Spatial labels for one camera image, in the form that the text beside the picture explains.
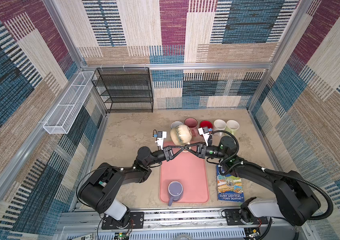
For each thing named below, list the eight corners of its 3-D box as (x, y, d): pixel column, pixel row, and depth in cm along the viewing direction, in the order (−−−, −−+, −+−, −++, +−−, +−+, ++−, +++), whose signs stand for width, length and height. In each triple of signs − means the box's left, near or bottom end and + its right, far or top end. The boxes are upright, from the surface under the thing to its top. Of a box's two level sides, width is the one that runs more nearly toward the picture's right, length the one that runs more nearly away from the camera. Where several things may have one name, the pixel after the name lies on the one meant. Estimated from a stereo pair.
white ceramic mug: (211, 136, 107) (215, 127, 99) (210, 128, 112) (213, 119, 104) (223, 136, 107) (227, 127, 99) (221, 128, 112) (224, 119, 104)
